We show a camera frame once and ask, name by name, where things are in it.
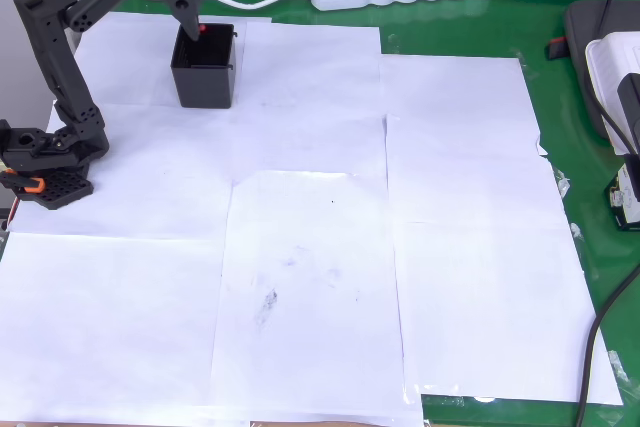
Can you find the black square cup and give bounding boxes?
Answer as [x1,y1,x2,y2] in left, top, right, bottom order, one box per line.
[169,22,239,109]

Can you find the white paper sheet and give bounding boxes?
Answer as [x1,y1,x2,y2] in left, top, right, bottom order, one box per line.
[379,54,551,226]
[209,170,426,427]
[7,99,236,241]
[232,21,389,183]
[394,154,625,406]
[72,10,274,108]
[0,231,251,423]

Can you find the orange black clamp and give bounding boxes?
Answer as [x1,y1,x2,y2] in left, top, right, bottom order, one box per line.
[0,169,47,196]

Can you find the red black USB stick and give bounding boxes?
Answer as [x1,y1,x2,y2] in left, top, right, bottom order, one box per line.
[545,36,569,61]

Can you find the dark grey pad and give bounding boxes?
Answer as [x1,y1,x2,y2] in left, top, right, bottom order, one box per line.
[563,0,640,141]

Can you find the white device at right edge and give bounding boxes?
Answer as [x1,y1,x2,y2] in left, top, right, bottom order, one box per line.
[584,31,640,156]

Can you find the thin black monitor cable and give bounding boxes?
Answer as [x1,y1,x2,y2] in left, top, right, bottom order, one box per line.
[599,0,617,38]

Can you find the thick black cable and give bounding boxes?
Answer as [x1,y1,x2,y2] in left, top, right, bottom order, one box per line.
[574,266,640,427]

